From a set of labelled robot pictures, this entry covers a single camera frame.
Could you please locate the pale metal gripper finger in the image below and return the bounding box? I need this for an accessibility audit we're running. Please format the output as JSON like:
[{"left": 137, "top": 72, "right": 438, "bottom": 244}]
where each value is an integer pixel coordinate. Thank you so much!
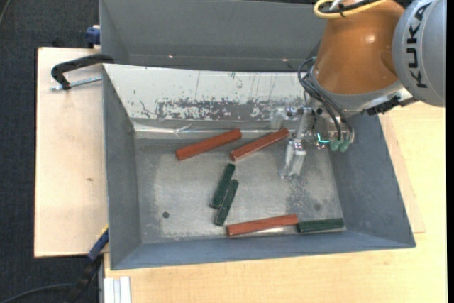
[
  {"left": 279, "top": 139, "right": 298, "bottom": 179},
  {"left": 291, "top": 148, "right": 307, "bottom": 177}
]

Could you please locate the red-brown flat block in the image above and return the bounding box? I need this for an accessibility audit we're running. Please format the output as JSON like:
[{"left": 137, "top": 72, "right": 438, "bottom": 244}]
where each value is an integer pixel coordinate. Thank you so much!
[
  {"left": 226, "top": 214, "right": 299, "bottom": 238},
  {"left": 175, "top": 128, "right": 243, "bottom": 161},
  {"left": 229, "top": 127, "right": 291, "bottom": 162}
]

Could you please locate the dark green flat block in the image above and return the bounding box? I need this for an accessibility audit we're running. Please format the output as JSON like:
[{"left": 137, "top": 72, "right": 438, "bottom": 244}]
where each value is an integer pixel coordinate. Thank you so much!
[
  {"left": 209, "top": 162, "right": 236, "bottom": 209},
  {"left": 214, "top": 179, "right": 240, "bottom": 227},
  {"left": 296, "top": 218, "right": 345, "bottom": 234}
]

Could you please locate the grey metal bin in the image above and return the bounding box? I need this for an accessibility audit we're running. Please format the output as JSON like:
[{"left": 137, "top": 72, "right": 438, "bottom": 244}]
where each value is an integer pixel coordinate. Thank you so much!
[{"left": 98, "top": 0, "right": 416, "bottom": 271}]

